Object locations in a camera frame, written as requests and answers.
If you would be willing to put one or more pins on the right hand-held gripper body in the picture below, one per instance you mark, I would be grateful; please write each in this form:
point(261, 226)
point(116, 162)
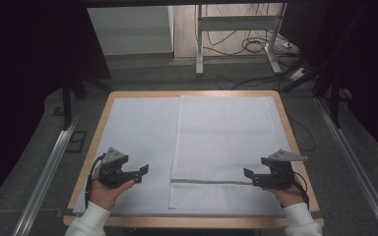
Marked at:
point(280, 173)

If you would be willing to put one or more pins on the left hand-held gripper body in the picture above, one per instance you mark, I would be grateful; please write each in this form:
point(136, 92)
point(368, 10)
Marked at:
point(113, 170)

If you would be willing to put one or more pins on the white mesh laundry bag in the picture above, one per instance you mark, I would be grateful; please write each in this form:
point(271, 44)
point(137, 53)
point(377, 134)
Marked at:
point(223, 137)

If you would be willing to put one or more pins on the person's right hand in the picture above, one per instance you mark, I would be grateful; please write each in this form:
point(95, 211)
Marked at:
point(290, 196)

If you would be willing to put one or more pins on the person's left hand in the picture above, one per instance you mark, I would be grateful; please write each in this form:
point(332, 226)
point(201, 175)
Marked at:
point(104, 196)

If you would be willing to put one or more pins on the white table cover sheet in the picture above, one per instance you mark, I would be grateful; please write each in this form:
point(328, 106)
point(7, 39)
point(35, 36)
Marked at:
point(141, 137)

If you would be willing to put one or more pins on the wooden table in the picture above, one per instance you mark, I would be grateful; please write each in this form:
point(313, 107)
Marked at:
point(183, 222)

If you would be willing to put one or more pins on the black metal stand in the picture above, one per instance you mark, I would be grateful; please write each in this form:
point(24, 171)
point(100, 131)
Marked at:
point(334, 98)
point(67, 101)

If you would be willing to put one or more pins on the white power strip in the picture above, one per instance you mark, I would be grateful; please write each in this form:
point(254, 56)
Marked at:
point(298, 74)

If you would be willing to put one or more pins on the white cabinet panel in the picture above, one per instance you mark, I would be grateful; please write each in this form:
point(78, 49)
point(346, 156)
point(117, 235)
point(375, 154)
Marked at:
point(131, 31)

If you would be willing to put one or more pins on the black floor frame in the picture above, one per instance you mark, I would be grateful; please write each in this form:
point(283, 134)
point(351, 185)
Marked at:
point(76, 141)

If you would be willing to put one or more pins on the aluminium floor rail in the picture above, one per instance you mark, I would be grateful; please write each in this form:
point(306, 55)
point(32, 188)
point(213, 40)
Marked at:
point(357, 164)
point(42, 183)

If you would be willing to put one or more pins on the white metal desk frame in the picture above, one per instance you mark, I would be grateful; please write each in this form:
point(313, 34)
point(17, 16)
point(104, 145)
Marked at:
point(236, 23)

